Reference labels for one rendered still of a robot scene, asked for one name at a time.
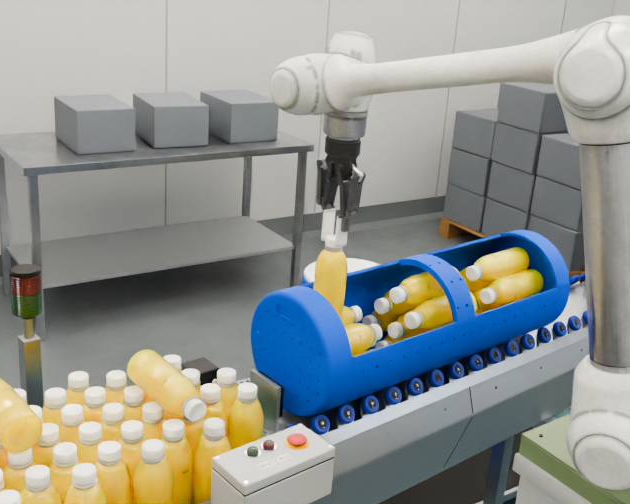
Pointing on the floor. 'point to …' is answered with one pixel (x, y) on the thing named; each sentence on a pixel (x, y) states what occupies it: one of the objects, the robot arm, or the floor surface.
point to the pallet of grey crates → (516, 172)
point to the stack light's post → (31, 369)
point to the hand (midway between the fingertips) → (334, 228)
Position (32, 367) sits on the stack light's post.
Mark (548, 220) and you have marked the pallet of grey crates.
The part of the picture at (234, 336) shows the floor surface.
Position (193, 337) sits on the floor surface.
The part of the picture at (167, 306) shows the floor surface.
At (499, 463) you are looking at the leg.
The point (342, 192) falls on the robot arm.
